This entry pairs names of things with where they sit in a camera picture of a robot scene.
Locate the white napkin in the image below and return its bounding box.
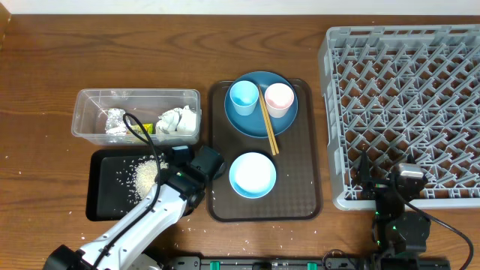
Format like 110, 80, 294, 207
154, 105, 200, 138

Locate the light blue rice bowl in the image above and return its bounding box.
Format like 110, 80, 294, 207
228, 152, 277, 200

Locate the silver yellow snack wrapper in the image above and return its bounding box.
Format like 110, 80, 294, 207
105, 108, 153, 139

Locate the light blue cup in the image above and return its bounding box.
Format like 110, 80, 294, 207
229, 80, 259, 116

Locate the pink cup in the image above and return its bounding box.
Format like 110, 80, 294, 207
265, 83, 295, 119

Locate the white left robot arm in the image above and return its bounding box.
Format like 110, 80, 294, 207
43, 146, 224, 269

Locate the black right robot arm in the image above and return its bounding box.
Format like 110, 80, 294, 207
352, 151, 431, 269

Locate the grey dishwasher rack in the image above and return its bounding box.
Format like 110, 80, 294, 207
318, 25, 479, 211

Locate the black waste tray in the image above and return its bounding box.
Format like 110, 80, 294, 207
85, 147, 170, 221

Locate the clear plastic waste bin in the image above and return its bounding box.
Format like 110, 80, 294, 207
71, 88, 202, 146

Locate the spilled rice pile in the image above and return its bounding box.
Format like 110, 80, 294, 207
115, 155, 158, 206

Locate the brown serving tray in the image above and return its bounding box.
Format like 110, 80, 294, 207
207, 79, 322, 222

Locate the dark blue plate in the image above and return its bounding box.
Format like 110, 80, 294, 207
224, 71, 299, 138

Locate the wooden chopstick right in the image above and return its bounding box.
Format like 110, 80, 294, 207
259, 86, 280, 155

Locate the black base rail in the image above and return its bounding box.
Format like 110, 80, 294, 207
162, 256, 451, 270

